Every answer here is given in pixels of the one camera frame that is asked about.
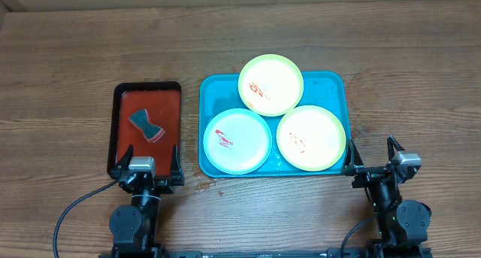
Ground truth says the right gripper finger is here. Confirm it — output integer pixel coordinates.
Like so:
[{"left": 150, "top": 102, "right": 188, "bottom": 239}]
[
  {"left": 342, "top": 138, "right": 364, "bottom": 171},
  {"left": 386, "top": 135, "right": 405, "bottom": 162}
]

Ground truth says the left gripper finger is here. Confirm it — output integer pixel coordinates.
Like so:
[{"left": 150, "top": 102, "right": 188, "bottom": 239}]
[
  {"left": 116, "top": 144, "right": 134, "bottom": 171},
  {"left": 170, "top": 144, "right": 183, "bottom": 176}
]

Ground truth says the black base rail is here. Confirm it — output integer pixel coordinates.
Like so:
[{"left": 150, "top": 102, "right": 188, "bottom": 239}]
[{"left": 98, "top": 246, "right": 433, "bottom": 258}]

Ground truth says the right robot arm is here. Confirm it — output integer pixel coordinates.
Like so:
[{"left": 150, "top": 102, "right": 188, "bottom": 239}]
[{"left": 334, "top": 135, "right": 432, "bottom": 257}]

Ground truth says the green plate top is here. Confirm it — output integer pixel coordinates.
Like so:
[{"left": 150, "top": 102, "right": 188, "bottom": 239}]
[{"left": 237, "top": 54, "right": 304, "bottom": 117}]

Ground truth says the teal plastic tray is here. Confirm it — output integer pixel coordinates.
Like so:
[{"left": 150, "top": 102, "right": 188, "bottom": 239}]
[{"left": 198, "top": 71, "right": 351, "bottom": 178}]

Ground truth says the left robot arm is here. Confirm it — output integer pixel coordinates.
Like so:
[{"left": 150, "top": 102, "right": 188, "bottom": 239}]
[{"left": 109, "top": 145, "right": 185, "bottom": 258}]

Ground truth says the light blue plate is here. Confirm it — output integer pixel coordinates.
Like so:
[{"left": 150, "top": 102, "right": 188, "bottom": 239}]
[{"left": 202, "top": 108, "right": 272, "bottom": 175}]

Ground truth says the black tray with red liquid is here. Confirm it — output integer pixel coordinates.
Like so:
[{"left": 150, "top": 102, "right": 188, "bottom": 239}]
[{"left": 107, "top": 81, "right": 181, "bottom": 178}]

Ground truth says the green plate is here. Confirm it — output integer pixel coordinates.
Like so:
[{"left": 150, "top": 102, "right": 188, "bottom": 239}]
[
  {"left": 276, "top": 105, "right": 346, "bottom": 171},
  {"left": 237, "top": 54, "right": 304, "bottom": 117}
]

